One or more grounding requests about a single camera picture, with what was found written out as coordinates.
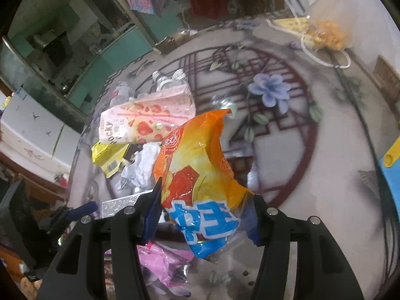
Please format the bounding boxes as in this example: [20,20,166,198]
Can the yellow plastic piece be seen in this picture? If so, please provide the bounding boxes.
[384,139,400,168]

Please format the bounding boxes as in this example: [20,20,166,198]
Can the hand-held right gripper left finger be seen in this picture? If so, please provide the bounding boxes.
[37,177,164,300]

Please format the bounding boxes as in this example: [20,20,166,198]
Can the pink plastic bag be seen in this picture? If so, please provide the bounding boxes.
[104,242,196,297]

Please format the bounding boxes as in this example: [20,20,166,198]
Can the orange snack bag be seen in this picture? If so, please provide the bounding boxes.
[153,109,261,265]

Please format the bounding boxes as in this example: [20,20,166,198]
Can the silver foil wrapper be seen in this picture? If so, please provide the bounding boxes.
[101,194,141,219]

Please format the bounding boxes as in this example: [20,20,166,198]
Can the white refrigerator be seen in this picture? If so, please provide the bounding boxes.
[0,95,76,169]

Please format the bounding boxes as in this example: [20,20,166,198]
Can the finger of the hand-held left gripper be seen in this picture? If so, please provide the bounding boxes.
[67,201,98,222]

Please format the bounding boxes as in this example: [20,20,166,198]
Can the blue board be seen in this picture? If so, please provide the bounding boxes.
[376,154,400,207]

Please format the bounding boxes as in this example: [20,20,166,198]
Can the black cable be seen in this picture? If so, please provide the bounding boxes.
[337,69,395,276]

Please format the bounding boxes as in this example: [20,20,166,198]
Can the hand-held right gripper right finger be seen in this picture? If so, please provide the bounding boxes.
[245,194,365,300]

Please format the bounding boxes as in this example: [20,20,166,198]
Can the teal kitchen cabinet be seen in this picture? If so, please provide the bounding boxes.
[67,25,154,107]

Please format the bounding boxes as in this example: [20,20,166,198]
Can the yellow cardboard box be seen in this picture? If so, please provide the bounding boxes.
[91,141,132,179]

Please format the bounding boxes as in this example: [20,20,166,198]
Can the range hood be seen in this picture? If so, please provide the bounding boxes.
[28,29,68,66]

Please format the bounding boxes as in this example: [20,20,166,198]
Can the pink strawberry snack box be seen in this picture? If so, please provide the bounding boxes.
[98,84,197,146]

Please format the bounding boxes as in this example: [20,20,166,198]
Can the brown cardboard box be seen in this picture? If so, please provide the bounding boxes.
[154,29,197,55]

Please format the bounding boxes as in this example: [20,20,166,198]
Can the clear plastic wrapper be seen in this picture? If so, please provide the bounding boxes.
[214,96,239,117]

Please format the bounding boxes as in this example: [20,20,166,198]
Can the crumpled white paper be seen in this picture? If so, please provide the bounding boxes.
[117,142,163,191]

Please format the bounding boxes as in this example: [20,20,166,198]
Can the clear bag of orange snacks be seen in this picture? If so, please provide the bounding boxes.
[308,0,354,52]

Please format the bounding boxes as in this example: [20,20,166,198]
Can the clear plastic bottle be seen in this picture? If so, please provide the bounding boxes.
[152,69,188,93]
[109,81,132,107]

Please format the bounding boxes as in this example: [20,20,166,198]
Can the yellow packet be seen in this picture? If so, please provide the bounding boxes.
[272,17,313,47]

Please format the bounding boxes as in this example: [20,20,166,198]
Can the person's left forearm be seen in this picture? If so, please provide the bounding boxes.
[19,275,43,300]

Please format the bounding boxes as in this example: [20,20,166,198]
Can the clear bag of yellow snacks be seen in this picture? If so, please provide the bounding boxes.
[265,0,352,69]

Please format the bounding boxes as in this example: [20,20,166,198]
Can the wooden cabinet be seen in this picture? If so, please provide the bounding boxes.
[0,153,68,204]

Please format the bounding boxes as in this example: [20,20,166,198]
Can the wooden box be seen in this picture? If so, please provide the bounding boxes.
[373,54,400,101]

